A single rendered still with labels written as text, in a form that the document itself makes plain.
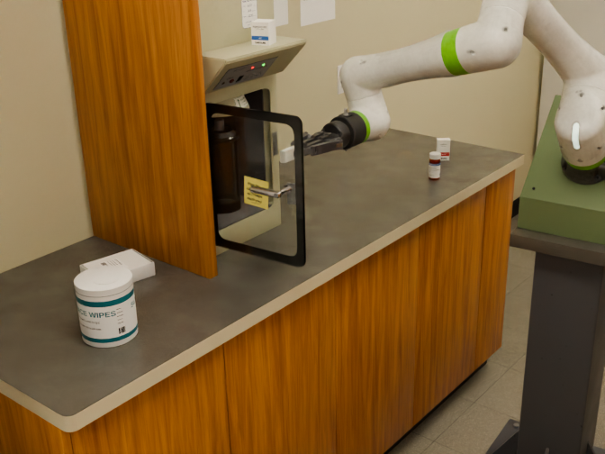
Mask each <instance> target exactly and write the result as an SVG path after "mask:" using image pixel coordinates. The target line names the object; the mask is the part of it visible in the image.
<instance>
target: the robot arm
mask: <svg viewBox="0 0 605 454"><path fill-rule="evenodd" d="M523 35H524V36H525V37H526V38H527V39H528V40H529V41H530V42H531V43H532V44H533V45H534V46H535V47H536V48H537V49H538V50H539V51H540V52H541V54H542V55H543V56H544V57H545V58H546V59H547V61H548V62H549V63H550V64H551V66H552V67H553V68H554V70H555V71H556V73H557V74H558V75H559V77H560V78H561V79H562V80H563V82H564V85H563V91H562V95H561V100H560V104H559V106H558V109H557V112H556V115H555V133H556V137H557V139H558V143H559V146H560V150H561V152H562V155H563V156H562V160H561V164H562V169H563V172H564V174H565V175H566V176H567V177H568V178H569V179H570V180H572V181H573V182H574V183H577V184H581V185H592V184H596V183H599V182H601V181H602V180H605V57H604V56H603V55H602V54H600V53H599V52H598V51H596V49H594V48H593V47H592V46H591V45H590V44H588V43H587V42H586V41H585V40H584V39H583V38H582V37H581V36H580V35H579V34H578V33H577V32H575V31H574V30H573V28H572V27H571V26H570V25H569V24H568V23H567V22H566V21H565V20H564V19H563V17H562V16H561V15H560V14H559V13H558V12H557V10H556V9H555V8H554V7H553V6H552V5H551V3H550V2H549V1H548V0H482V4H481V9H480V13H479V17H478V20H477V22H476V23H471V24H468V25H465V26H462V27H459V28H456V29H454V30H447V31H444V32H442V33H440V34H438V35H435V36H433V37H431V38H428V39H426V40H424V41H420V42H417V43H414V44H412V45H409V46H406V47H402V48H399V49H396V50H389V51H385V52H380V53H376V54H369V55H362V56H355V57H352V58H350V59H348V60H346V61H345V63H344V64H343V65H342V67H341V69H340V72H339V79H340V83H341V85H342V87H343V90H344V93H345V96H346V99H347V102H348V109H347V108H344V113H342V114H339V116H337V117H334V118H333V119H332V120H331V121H330V123H327V124H325V125H324V126H323V128H322V130H321V131H320V132H315V133H314V134H313V135H310V134H309V133H308V132H304V133H303V135H302V136H303V155H304V156H307V155H309V154H311V156H316V155H320V154H323V153H327V152H330V151H333V150H345V151H347V150H348V149H350V148H352V147H355V146H356V145H358V144H361V143H363V142H366V141H377V140H379V139H381V138H383V136H384V135H385V134H386V133H387V132H388V130H389V128H390V124H391V118H390V115H389V112H388V110H387V107H386V104H385V101H384V97H383V93H382V89H381V88H385V87H390V86H396V85H399V84H403V83H408V82H412V81H418V80H424V79H432V78H442V77H461V76H462V75H466V74H473V73H479V72H484V71H488V70H494V69H498V68H505V67H507V66H509V65H510V64H511V63H512V62H513V61H514V60H515V59H516V58H517V57H518V55H519V54H520V51H521V47H522V40H523ZM348 110H349V112H348Z"/></svg>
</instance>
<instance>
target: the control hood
mask: <svg viewBox="0 0 605 454"><path fill-rule="evenodd" d="M306 42H307V40H306V39H299V38H292V37H285V36H277V35H276V43H274V44H272V45H270V46H264V45H252V41H248V42H244V43H241V44H236V45H232V46H229V47H225V48H221V49H217V50H210V51H206V52H203V53H202V55H203V80H204V92H205V93H206V94H208V93H211V92H213V91H217V90H220V89H223V88H226V87H230V86H226V87H223V88H219V89H216V90H213V89H214V88H215V87H216V86H217V84H218V83H219V82H220V80H221V79H222V77H223V76H224V75H225V73H226V72H227V71H228V70H229V69H232V68H237V67H241V66H245V65H248V64H251V63H255V62H259V61H262V60H265V59H271V58H275V57H278V58H277V59H276V60H275V62H274V63H273V64H272V65H271V67H270V68H269V69H268V70H267V71H266V73H265V74H264V75H263V77H267V76H270V75H274V74H276V73H279V72H282V71H284V70H285V68H286V67H287V66H288V65H289V64H290V62H291V61H292V60H293V59H294V57H295V56H296V55H297V54H298V53H299V52H300V50H301V49H302V48H303V47H304V45H305V44H306ZM258 78H262V77H257V78H254V79H250V80H248V81H244V82H241V83H238V84H242V83H245V82H249V81H251V80H255V79H258ZM238 84H235V85H231V86H236V85H238Z"/></svg>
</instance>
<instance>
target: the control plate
mask: <svg viewBox="0 0 605 454"><path fill-rule="evenodd" d="M277 58H278V57H275V58H271V59H265V60H262V61H259V62H255V63H251V64H248V65H245V66H241V67H237V68H232V69H229V70H228V71H227V72H226V73H225V75H224V76H223V77H222V79H221V80H220V82H219V83H218V84H217V86H216V87H215V88H214V89H213V90H216V89H219V88H223V87H226V86H231V85H235V84H238V83H241V82H244V81H248V80H250V79H254V78H257V77H263V75H264V74H265V73H266V71H267V70H268V69H269V68H270V67H271V65H272V64H273V63H274V62H275V60H276V59H277ZM264 63H265V65H264V66H262V65H263V64H264ZM252 67H253V68H252ZM260 71H261V74H258V73H259V72H260ZM254 73H256V74H255V76H252V75H253V74H254ZM243 75H244V77H243V78H242V79H241V80H240V81H238V82H236V81H237V80H238V78H239V77H240V76H243ZM247 75H249V77H247ZM232 79H234V81H233V82H232V83H230V81H231V80H232ZM223 82H225V83H224V84H223V85H222V83H223Z"/></svg>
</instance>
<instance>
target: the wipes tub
mask: <svg viewBox="0 0 605 454"><path fill-rule="evenodd" d="M74 286H75V292H76V300H77V310H78V316H79V322H80V328H81V334H82V338H83V341H84V342H85V343H86V344H88V345H90V346H93V347H97V348H111V347H116V346H120V345H122V344H124V343H127V342H128V341H131V340H132V339H133V338H134V337H135V336H136V335H137V333H138V321H137V313H136V304H135V295H134V287H133V281H132V273H131V272H130V271H129V270H128V269H127V268H123V267H119V266H101V267H95V268H90V269H88V270H85V271H83V272H82V273H80V274H78V275H77V276H76V277H75V279H74Z"/></svg>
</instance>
